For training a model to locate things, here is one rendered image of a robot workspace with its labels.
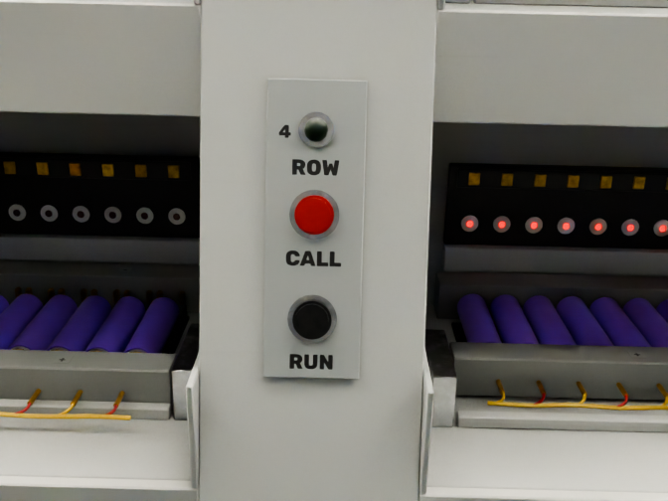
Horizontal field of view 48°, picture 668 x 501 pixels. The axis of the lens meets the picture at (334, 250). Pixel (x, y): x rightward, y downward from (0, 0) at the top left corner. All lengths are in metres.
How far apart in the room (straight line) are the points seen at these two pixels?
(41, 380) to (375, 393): 0.17
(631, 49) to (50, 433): 0.31
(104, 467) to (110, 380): 0.05
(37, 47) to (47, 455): 0.18
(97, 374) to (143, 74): 0.15
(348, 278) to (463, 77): 0.10
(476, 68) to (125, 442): 0.23
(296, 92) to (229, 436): 0.15
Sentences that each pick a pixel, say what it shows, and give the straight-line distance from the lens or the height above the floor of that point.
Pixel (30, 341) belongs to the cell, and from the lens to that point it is 0.43.
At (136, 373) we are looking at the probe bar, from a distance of 0.38.
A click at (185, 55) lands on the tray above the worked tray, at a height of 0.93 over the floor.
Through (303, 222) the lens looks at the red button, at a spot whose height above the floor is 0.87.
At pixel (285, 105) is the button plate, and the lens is 0.31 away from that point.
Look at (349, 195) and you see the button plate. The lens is 0.31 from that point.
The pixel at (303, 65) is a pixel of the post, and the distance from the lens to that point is 0.31.
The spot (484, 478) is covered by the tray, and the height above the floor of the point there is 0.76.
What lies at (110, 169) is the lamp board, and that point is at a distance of 0.49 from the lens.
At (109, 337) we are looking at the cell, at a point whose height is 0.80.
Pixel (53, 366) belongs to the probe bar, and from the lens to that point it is 0.40.
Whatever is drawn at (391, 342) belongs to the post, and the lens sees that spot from 0.32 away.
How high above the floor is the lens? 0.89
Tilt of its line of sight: 6 degrees down
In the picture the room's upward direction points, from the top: 1 degrees clockwise
